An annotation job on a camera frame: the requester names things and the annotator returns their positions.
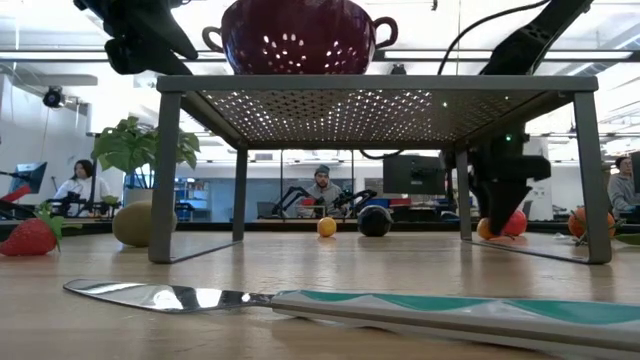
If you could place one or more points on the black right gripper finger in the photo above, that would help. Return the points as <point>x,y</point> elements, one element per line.
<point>512,197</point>
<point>492,205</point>

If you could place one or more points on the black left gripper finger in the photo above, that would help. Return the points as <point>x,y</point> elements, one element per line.
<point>172,37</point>
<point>135,60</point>

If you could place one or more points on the round red fruit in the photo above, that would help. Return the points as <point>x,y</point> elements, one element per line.
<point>517,223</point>

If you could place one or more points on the orange apricot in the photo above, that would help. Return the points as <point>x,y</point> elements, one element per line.
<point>482,230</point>

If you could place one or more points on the orange tangerine with leaves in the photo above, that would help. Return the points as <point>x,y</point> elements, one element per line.
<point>576,222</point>

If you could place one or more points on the black plum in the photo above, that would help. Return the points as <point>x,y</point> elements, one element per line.
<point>374,222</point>

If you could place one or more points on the brown green kiwi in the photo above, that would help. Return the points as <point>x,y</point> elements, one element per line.
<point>131,225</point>

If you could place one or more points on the small yellow red pear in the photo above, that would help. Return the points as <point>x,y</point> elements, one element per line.
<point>326,227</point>

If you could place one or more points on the red strawberry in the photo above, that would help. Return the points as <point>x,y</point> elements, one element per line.
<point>30,237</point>

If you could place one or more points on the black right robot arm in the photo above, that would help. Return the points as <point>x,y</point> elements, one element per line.
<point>530,42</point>

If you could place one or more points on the black monitor back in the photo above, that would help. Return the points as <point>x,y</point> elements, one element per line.
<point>414,175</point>

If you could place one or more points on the green plant in white pot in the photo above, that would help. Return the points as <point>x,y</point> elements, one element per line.
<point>125,147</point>

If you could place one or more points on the person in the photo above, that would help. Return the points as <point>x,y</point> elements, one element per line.
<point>622,190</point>
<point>82,185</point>
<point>324,192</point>

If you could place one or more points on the purple plastic colander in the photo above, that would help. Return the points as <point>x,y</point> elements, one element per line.
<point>300,30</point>

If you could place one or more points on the grey perforated metal shelf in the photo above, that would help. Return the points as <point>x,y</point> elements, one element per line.
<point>375,82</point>

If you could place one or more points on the dark tilted monitor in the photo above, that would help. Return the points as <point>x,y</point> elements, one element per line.
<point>29,176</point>

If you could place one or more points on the black ceiling camera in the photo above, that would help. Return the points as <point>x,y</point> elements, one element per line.
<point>53,97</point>

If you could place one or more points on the black aluminium table frame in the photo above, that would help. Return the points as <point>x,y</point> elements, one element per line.
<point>280,226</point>

